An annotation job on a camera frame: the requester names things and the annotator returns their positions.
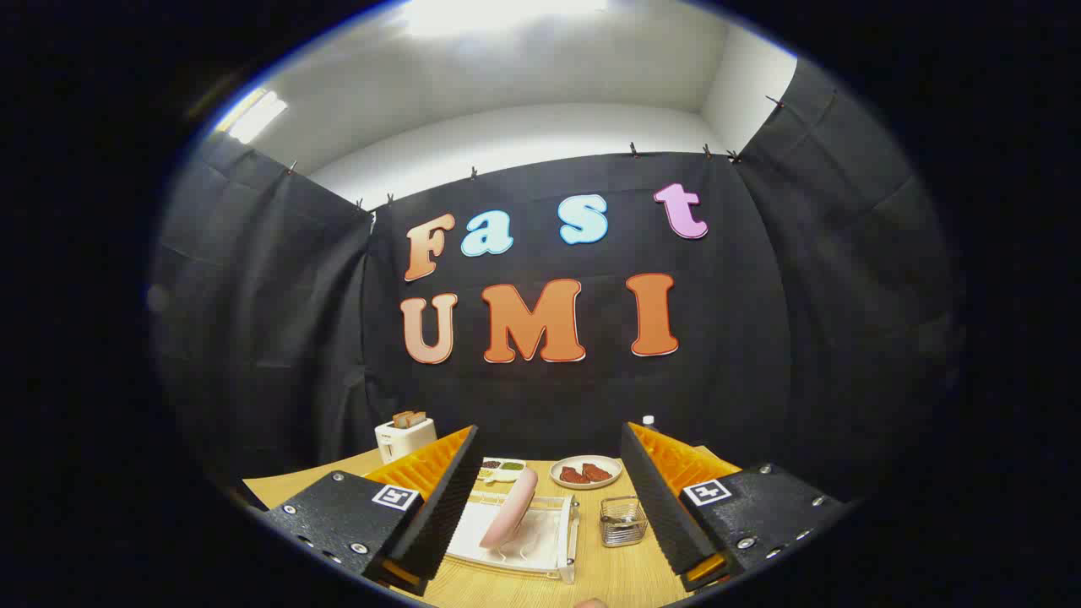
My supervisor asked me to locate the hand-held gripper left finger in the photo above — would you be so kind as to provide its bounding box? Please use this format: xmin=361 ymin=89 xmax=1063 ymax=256
xmin=264 ymin=425 xmax=485 ymax=597

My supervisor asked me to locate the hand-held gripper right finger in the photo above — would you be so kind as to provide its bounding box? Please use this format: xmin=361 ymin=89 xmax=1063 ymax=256
xmin=621 ymin=422 xmax=848 ymax=592

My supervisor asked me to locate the metal wire basket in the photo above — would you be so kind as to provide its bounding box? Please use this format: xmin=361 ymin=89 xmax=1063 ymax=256
xmin=600 ymin=497 xmax=649 ymax=548

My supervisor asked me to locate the pink plate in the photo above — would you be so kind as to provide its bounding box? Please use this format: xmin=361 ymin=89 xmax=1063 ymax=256
xmin=479 ymin=467 xmax=539 ymax=550

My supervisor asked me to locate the white wire dish rack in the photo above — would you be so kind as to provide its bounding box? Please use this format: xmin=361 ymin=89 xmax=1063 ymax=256
xmin=445 ymin=490 xmax=582 ymax=585

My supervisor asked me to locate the white round plate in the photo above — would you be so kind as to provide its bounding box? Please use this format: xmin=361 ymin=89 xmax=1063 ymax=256
xmin=550 ymin=455 xmax=623 ymax=491

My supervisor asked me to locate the white toaster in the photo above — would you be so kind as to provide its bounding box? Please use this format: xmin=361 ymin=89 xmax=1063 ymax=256
xmin=375 ymin=416 xmax=438 ymax=465

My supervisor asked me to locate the black backdrop cloth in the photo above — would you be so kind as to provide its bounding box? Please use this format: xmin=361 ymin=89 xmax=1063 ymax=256
xmin=148 ymin=59 xmax=964 ymax=508

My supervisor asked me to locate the ceiling light panel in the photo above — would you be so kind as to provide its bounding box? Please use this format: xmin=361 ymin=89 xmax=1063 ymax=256
xmin=215 ymin=87 xmax=288 ymax=144

